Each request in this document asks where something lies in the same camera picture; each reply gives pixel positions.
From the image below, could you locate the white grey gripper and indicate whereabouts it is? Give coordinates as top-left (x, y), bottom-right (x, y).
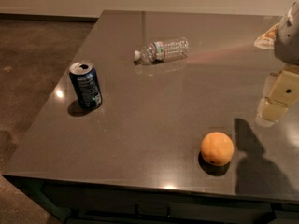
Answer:
top-left (254, 0), bottom-right (299, 127)

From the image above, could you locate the blue pepsi can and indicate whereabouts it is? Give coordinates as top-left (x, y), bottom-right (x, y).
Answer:
top-left (69, 61), bottom-right (103, 110)

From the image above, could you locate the orange fruit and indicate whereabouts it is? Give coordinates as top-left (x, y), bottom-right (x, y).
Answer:
top-left (200, 132), bottom-right (235, 166)

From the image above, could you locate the clear plastic water bottle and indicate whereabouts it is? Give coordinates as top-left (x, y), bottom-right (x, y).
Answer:
top-left (134, 37), bottom-right (190, 64)

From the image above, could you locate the dark drawer handle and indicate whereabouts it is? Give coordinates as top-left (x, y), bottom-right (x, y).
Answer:
top-left (135, 204), bottom-right (170, 218)

